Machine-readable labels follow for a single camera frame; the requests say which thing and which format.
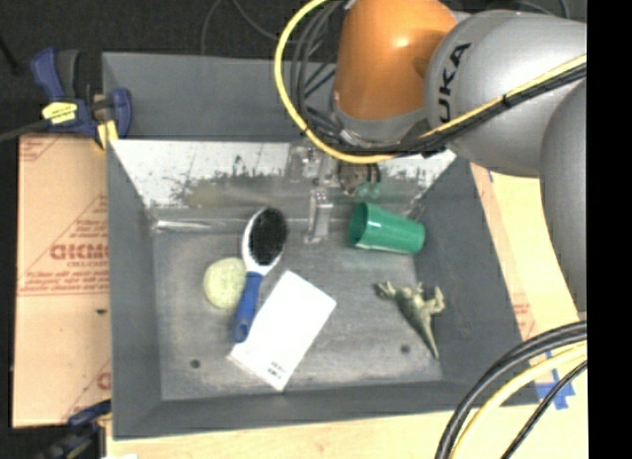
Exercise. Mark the white flat box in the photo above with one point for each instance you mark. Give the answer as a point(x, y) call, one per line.
point(286, 328)

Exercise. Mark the blue and white hairbrush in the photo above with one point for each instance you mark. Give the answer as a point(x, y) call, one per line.
point(266, 240)

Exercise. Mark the green toy dinosaur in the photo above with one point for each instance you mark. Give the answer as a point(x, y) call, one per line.
point(417, 306)

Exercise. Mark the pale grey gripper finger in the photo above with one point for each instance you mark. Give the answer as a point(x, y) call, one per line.
point(313, 220)
point(325, 220)

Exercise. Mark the green plastic cup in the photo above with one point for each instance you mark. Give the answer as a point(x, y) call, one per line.
point(390, 232)

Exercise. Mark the pale green round sponge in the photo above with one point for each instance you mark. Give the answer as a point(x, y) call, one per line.
point(222, 282)

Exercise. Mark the grey metal bin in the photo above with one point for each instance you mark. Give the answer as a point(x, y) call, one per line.
point(197, 101)

